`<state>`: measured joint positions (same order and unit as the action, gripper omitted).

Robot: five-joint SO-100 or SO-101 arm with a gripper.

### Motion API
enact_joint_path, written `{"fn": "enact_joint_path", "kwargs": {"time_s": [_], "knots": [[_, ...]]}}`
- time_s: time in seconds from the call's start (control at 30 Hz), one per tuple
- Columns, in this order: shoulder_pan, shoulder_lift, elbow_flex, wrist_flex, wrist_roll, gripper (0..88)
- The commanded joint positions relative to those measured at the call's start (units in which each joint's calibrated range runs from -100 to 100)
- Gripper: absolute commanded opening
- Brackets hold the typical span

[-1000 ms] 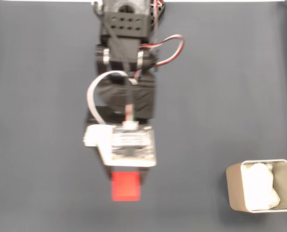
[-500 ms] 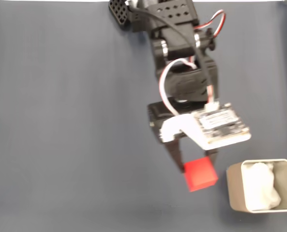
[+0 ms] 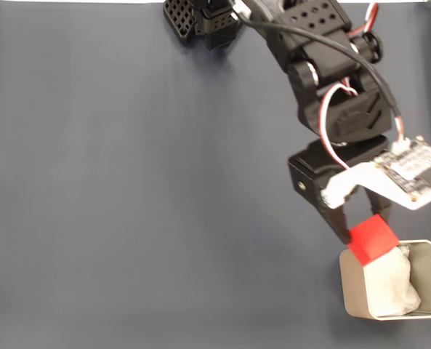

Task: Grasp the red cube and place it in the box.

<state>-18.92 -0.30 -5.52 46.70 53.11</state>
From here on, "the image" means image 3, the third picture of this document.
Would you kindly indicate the white crumpled paper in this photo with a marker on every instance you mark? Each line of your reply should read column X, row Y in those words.
column 389, row 287

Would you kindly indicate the red cube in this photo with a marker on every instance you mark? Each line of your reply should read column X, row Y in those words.
column 373, row 240

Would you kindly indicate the beige open-top box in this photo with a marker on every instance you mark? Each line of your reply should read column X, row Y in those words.
column 351, row 291

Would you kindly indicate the camera board on white mount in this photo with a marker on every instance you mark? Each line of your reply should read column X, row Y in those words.
column 411, row 178

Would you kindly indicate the dark grey table mat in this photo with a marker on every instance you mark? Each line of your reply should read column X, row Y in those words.
column 128, row 218

